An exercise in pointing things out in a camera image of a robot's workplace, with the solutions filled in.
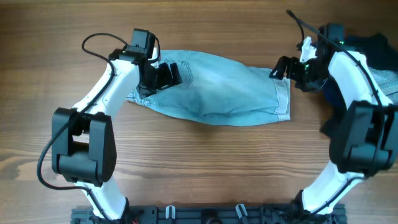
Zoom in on light blue denim shorts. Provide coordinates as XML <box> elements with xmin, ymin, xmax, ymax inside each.
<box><xmin>126</xmin><ymin>50</ymin><xmax>290</xmax><ymax>126</ymax></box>

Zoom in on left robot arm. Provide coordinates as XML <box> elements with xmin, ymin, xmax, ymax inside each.
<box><xmin>37</xmin><ymin>29</ymin><xmax>182</xmax><ymax>223</ymax></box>

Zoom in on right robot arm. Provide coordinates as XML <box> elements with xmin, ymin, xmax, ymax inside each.
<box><xmin>269</xmin><ymin>24</ymin><xmax>397</xmax><ymax>222</ymax></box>

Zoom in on dark clothes pile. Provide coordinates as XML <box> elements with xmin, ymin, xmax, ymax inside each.
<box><xmin>319</xmin><ymin>32</ymin><xmax>398</xmax><ymax>138</ymax></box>

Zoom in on grey patterned garment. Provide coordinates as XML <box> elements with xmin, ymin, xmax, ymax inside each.
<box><xmin>369</xmin><ymin>68</ymin><xmax>398</xmax><ymax>105</ymax></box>

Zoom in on right black cable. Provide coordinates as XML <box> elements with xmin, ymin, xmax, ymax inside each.
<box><xmin>285</xmin><ymin>9</ymin><xmax>386</xmax><ymax>215</ymax></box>

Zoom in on black cable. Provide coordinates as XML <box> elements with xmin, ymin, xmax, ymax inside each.
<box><xmin>285</xmin><ymin>9</ymin><xmax>386</xmax><ymax>215</ymax></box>
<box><xmin>35</xmin><ymin>32</ymin><xmax>131</xmax><ymax>222</ymax></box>

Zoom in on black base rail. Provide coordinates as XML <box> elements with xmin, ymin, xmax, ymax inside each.
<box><xmin>70</xmin><ymin>203</ymin><xmax>348</xmax><ymax>224</ymax></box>

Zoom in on left black cable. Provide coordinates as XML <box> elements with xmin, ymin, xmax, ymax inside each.
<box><xmin>35</xmin><ymin>32</ymin><xmax>131</xmax><ymax>222</ymax></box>

